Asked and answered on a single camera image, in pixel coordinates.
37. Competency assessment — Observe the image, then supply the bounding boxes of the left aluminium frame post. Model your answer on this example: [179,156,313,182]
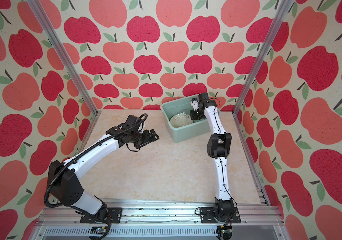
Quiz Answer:
[27,0,99,117]

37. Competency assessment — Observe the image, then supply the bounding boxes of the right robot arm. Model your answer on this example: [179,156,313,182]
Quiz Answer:
[190,93,237,222]

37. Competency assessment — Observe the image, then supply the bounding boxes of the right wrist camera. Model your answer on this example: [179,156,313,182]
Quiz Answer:
[191,98,199,111]

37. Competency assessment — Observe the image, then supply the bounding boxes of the clear glass plate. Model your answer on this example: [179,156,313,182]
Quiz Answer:
[170,112,194,128]

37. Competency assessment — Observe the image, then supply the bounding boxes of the aluminium frame post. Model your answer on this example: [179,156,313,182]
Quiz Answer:
[27,0,99,117]
[233,0,294,118]

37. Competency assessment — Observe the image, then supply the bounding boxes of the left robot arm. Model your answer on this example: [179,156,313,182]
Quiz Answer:
[43,114,159,223]

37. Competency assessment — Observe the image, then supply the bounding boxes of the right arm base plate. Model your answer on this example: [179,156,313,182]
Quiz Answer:
[197,208,242,225]

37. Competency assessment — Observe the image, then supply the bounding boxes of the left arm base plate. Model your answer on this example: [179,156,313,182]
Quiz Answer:
[76,207,123,224]

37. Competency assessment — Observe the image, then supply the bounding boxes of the right aluminium frame post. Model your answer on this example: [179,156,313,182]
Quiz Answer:
[233,0,294,118]

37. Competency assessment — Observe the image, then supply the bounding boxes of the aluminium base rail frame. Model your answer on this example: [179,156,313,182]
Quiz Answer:
[29,199,289,240]

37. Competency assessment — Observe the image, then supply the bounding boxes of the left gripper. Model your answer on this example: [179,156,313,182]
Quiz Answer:
[131,129,161,149]

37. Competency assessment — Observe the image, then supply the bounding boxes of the black corrugated cable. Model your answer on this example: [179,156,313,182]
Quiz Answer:
[43,112,149,240]

